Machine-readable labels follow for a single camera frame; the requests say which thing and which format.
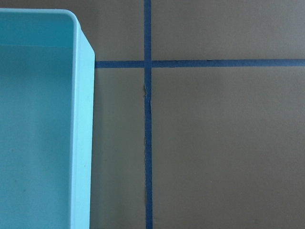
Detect blue tape grid lines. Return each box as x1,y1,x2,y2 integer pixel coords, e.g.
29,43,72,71
95,0,305,229

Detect light blue plastic bin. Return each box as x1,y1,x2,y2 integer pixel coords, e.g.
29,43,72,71
0,8,95,229

